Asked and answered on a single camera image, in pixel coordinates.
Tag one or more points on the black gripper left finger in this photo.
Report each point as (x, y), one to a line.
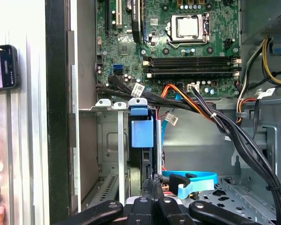
(140, 211)

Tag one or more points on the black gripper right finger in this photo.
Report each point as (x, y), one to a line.
(171, 211)

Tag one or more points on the hard disk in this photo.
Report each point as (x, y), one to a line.
(141, 133)

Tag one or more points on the silver disk bay cage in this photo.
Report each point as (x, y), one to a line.
(121, 140)

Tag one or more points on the black RAM slot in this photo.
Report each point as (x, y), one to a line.
(189, 64)
(189, 70)
(189, 59)
(189, 75)

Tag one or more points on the blue SATA port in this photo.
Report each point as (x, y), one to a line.
(118, 69)

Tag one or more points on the black PC case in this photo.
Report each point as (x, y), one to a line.
(56, 93)

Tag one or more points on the metal CPU socket cover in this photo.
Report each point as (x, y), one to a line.
(174, 27)

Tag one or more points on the silver CPU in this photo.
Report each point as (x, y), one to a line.
(188, 27)

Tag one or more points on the black graphics card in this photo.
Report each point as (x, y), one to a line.
(136, 23)

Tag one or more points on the thin metal locking lever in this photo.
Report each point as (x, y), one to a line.
(206, 23)

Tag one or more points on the green motherboard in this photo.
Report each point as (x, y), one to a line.
(224, 23)

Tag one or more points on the black expansion slot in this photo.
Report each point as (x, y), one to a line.
(107, 16)

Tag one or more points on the black smartphone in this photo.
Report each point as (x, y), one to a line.
(4, 68)

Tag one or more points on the white expansion slot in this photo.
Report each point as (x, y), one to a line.
(119, 14)

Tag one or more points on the grey power supply unit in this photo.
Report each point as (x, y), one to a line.
(257, 16)

